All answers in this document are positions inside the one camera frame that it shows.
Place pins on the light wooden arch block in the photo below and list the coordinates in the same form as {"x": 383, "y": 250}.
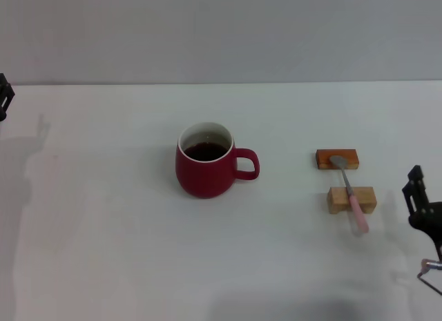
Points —
{"x": 336, "y": 198}

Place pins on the dark brown wooden block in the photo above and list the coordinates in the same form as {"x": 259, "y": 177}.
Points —
{"x": 349, "y": 156}

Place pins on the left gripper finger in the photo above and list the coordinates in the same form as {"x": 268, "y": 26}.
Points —
{"x": 5, "y": 96}

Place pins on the red ceramic coffee cup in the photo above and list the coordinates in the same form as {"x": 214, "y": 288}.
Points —
{"x": 203, "y": 179}

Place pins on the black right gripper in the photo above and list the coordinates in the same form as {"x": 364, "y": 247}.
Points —
{"x": 431, "y": 224}

